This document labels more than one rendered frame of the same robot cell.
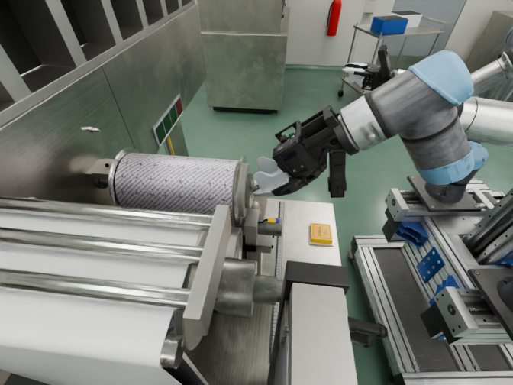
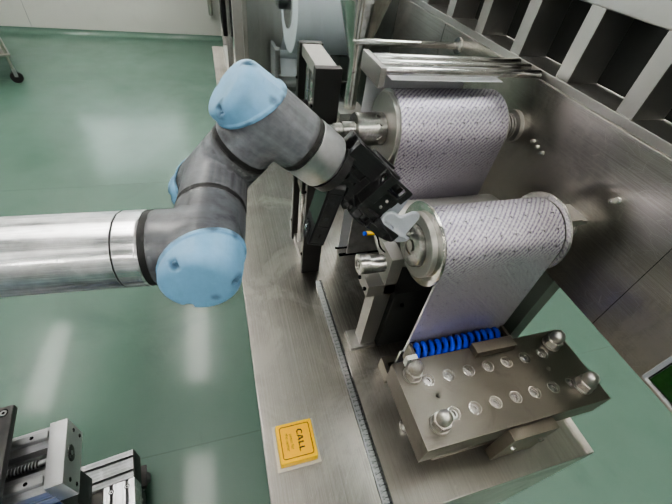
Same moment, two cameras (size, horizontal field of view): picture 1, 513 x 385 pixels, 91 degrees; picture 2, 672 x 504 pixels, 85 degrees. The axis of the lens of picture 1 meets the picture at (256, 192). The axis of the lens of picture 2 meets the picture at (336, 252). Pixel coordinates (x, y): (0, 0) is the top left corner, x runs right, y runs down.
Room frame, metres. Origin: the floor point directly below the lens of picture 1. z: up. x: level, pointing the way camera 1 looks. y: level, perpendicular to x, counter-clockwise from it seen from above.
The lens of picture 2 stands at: (0.74, -0.32, 1.66)
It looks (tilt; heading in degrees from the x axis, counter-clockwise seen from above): 44 degrees down; 151
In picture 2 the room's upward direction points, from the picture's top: 9 degrees clockwise
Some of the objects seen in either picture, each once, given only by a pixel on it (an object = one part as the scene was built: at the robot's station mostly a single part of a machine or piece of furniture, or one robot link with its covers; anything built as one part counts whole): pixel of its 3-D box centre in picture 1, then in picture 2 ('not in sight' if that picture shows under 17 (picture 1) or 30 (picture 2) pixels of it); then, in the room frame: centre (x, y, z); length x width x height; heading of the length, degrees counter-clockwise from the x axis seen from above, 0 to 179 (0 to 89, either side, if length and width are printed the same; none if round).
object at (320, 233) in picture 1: (321, 233); (296, 442); (0.52, -0.22, 0.91); 0.07 x 0.07 x 0.02; 84
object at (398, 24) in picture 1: (387, 62); not in sight; (3.52, -1.70, 0.51); 0.91 x 0.58 x 1.02; 106
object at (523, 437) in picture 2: not in sight; (521, 440); (0.68, 0.17, 0.96); 0.10 x 0.03 x 0.11; 84
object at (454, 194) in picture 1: (448, 182); not in sight; (0.82, -0.85, 0.87); 0.15 x 0.15 x 0.10
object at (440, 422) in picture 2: not in sight; (443, 419); (0.61, 0.00, 1.05); 0.04 x 0.04 x 0.04
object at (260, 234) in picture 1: (259, 255); (369, 301); (0.35, -0.01, 1.05); 0.06 x 0.05 x 0.31; 84
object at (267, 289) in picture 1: (279, 290); (339, 129); (0.13, -0.03, 1.33); 0.06 x 0.03 x 0.03; 84
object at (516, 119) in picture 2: not in sight; (499, 126); (0.17, 0.35, 1.33); 0.07 x 0.07 x 0.07; 84
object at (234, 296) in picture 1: (230, 285); (367, 129); (0.14, 0.03, 1.33); 0.06 x 0.06 x 0.06; 84
